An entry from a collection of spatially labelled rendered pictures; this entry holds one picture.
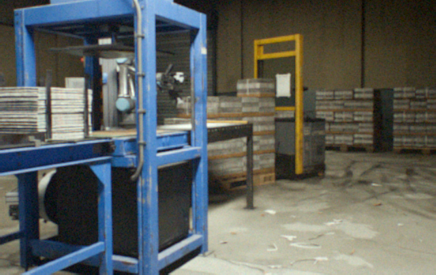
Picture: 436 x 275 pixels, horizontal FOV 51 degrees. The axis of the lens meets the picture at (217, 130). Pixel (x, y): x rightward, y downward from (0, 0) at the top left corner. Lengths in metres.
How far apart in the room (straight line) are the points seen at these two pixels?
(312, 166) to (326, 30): 5.90
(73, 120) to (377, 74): 9.44
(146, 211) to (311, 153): 3.99
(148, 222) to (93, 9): 1.19
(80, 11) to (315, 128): 4.17
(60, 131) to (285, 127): 4.21
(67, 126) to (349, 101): 7.82
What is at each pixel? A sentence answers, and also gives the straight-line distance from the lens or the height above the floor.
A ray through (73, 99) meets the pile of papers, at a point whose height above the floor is 1.01.
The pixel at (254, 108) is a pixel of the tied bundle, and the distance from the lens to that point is 5.51.
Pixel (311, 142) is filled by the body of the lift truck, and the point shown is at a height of 0.47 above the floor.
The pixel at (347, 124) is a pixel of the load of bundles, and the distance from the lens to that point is 9.75.
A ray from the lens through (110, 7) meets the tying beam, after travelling 2.62.
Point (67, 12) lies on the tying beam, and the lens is 2.81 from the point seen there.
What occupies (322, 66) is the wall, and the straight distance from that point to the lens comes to 11.54.
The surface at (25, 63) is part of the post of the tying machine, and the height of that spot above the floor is 1.23.
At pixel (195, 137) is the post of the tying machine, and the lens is 2.97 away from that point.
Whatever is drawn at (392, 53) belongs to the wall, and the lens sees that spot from 11.33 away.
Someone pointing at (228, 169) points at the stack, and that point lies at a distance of 5.25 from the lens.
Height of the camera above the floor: 0.96
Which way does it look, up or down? 3 degrees down
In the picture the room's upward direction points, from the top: straight up
